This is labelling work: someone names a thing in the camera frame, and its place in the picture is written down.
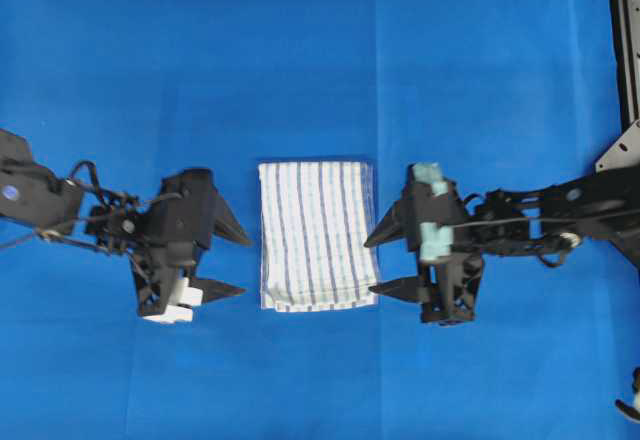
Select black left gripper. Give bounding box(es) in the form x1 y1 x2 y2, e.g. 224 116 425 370
129 168 251 324

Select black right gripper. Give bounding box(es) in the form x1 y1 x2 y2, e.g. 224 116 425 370
364 163 485 325

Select white blue striped towel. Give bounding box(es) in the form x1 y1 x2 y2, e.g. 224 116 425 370
258 161 380 313

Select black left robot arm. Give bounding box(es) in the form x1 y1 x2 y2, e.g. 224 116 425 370
1 130 251 324

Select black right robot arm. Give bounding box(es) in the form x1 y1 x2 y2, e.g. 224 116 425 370
365 163 639 326

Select black white clamp tool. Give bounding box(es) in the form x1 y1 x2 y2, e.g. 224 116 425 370
615 367 640 423

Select black mounting rail frame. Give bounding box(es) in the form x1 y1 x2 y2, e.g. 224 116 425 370
595 0 639 172

